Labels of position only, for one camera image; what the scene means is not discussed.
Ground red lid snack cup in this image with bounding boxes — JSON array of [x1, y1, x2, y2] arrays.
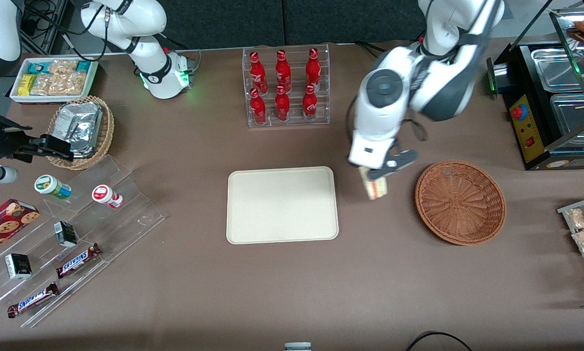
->
[[92, 184, 124, 209]]

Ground dark fabric partition panel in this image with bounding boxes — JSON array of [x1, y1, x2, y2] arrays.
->
[[158, 0, 422, 50]]

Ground light tan wicker basket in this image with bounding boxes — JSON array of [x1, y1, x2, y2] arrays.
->
[[46, 96, 115, 171]]

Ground brown wicker basket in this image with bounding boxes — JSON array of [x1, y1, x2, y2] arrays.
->
[[415, 160, 507, 246]]

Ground brown Snickers bar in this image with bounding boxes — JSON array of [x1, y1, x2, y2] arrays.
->
[[7, 282, 60, 318], [56, 243, 102, 279]]

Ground green lid snack cup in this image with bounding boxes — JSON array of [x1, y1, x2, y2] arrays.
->
[[34, 174, 72, 200]]

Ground grey wire rack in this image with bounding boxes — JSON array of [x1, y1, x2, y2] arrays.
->
[[557, 194, 584, 298]]

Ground small black carton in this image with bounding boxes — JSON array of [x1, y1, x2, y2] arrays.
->
[[4, 253, 33, 280], [54, 220, 78, 248]]

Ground clear bag of nuts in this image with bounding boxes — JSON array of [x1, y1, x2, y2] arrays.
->
[[48, 59, 79, 75], [30, 72, 88, 97]]

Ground yellow snack bar packet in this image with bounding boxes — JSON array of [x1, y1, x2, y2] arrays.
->
[[18, 74, 36, 97]]

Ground white rectangular snack tray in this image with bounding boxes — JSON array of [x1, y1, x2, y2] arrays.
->
[[10, 57, 99, 104]]

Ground black hanging cables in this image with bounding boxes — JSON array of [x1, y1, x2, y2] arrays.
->
[[21, 0, 108, 62]]

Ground clear acrylic step display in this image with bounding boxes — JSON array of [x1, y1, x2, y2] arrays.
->
[[0, 155, 166, 328]]

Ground red cola bottle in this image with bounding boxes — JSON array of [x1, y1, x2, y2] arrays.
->
[[250, 51, 268, 94], [250, 88, 267, 125], [274, 86, 291, 122], [275, 50, 292, 93], [306, 48, 322, 91], [302, 84, 318, 122]]

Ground clear acrylic bottle rack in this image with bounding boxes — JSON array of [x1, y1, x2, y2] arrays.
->
[[242, 44, 331, 128]]

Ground triangular sandwich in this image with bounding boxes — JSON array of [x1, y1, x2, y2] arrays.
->
[[359, 167, 389, 201]]

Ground black arm base cables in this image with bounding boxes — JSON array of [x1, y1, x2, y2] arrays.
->
[[354, 40, 388, 57]]

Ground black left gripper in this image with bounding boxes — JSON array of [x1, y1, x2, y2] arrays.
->
[[358, 140, 418, 183]]

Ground black looped cable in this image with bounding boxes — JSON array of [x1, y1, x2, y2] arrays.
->
[[406, 331, 473, 351]]

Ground silver foil packet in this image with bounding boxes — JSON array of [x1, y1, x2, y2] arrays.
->
[[52, 102, 103, 158]]

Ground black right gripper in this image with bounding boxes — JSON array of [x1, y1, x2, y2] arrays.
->
[[0, 119, 74, 163]]

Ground red tartan cookie box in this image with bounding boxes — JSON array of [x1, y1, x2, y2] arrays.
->
[[0, 198, 40, 260]]

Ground black glass food warmer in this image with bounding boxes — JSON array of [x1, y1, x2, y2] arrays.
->
[[487, 0, 584, 171]]

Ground cream plastic tray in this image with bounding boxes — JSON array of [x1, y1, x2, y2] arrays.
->
[[226, 166, 340, 245]]

